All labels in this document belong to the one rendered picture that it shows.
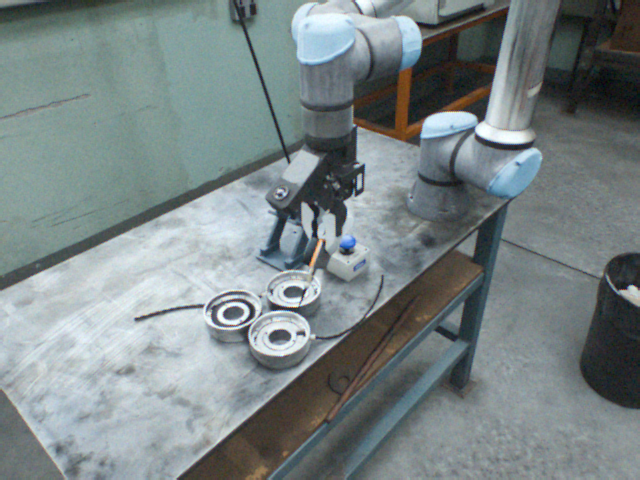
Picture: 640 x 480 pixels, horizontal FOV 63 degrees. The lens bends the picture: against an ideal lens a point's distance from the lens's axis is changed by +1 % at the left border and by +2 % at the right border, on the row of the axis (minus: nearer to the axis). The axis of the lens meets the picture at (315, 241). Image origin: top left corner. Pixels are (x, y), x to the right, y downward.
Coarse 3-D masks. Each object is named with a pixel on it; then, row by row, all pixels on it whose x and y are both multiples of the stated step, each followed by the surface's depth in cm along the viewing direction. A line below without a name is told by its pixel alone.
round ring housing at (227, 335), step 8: (216, 296) 96; (224, 296) 97; (232, 296) 97; (248, 296) 97; (256, 296) 95; (208, 304) 94; (216, 304) 95; (232, 304) 95; (240, 304) 95; (256, 304) 95; (208, 312) 94; (224, 312) 94; (232, 312) 96; (240, 312) 96; (248, 312) 93; (256, 312) 93; (208, 320) 92; (224, 320) 92; (240, 320) 92; (208, 328) 91; (216, 328) 89; (224, 328) 89; (232, 328) 89; (240, 328) 89; (248, 328) 90; (216, 336) 90; (224, 336) 89; (232, 336) 89; (240, 336) 90
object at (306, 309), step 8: (288, 272) 101; (296, 272) 101; (304, 272) 100; (272, 280) 99; (280, 280) 100; (288, 280) 101; (304, 280) 100; (272, 288) 99; (288, 288) 99; (296, 288) 100; (320, 288) 97; (272, 296) 97; (280, 296) 97; (288, 296) 100; (304, 296) 97; (320, 296) 97; (272, 304) 94; (280, 304) 93; (304, 304) 93; (312, 304) 94; (296, 312) 94; (304, 312) 94; (312, 312) 97
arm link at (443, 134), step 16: (448, 112) 117; (432, 128) 112; (448, 128) 110; (464, 128) 109; (432, 144) 113; (448, 144) 111; (432, 160) 115; (448, 160) 111; (432, 176) 117; (448, 176) 116
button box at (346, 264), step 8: (352, 248) 105; (360, 248) 106; (368, 248) 106; (336, 256) 104; (344, 256) 104; (352, 256) 104; (360, 256) 104; (368, 256) 106; (328, 264) 106; (336, 264) 104; (344, 264) 102; (352, 264) 102; (360, 264) 105; (368, 264) 107; (336, 272) 105; (344, 272) 103; (352, 272) 104; (360, 272) 106; (344, 280) 104
